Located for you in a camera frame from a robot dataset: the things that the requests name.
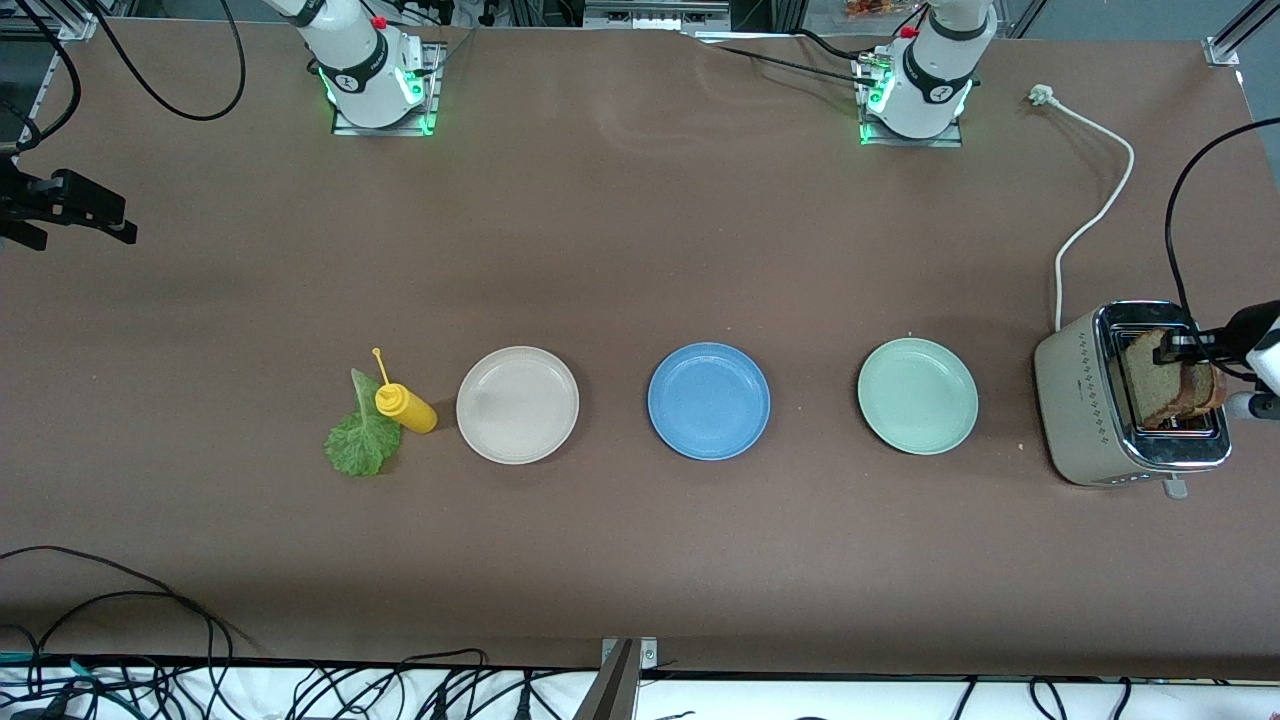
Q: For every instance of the brown bread slice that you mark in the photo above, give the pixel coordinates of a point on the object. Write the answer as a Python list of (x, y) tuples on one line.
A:
[(1210, 392), (1150, 390)]

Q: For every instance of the aluminium table bracket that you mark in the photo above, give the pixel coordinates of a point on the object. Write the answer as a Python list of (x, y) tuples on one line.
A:
[(615, 690)]

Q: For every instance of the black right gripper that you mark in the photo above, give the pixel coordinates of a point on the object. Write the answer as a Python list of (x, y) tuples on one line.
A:
[(30, 196)]

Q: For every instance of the grey metal box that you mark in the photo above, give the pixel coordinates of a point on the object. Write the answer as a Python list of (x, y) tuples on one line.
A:
[(650, 15)]

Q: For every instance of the orange packaged item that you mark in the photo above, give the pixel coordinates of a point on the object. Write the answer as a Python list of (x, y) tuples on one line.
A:
[(875, 8)]

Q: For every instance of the green lettuce leaf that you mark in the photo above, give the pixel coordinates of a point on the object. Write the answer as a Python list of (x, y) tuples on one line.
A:
[(360, 445)]

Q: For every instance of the blue plate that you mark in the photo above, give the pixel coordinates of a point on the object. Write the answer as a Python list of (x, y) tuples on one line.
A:
[(709, 401)]

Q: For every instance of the beige plate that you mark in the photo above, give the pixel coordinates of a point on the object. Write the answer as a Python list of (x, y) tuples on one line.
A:
[(517, 405)]

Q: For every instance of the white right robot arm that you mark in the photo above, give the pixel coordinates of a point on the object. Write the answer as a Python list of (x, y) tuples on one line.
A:
[(355, 70)]

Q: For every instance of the yellow mustard squeeze bottle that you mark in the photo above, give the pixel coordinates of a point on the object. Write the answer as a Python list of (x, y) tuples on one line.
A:
[(410, 408)]

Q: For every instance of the beige and chrome toaster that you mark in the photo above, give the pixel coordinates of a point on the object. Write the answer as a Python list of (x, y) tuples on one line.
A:
[(1075, 400)]

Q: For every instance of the light green plate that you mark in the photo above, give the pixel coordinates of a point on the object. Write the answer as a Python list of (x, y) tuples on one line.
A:
[(917, 397)]

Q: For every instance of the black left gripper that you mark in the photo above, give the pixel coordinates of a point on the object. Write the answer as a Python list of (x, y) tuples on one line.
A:
[(1237, 331)]

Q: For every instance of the aluminium frame rail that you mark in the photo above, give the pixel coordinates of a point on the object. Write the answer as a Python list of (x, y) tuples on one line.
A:
[(1235, 35), (70, 20)]

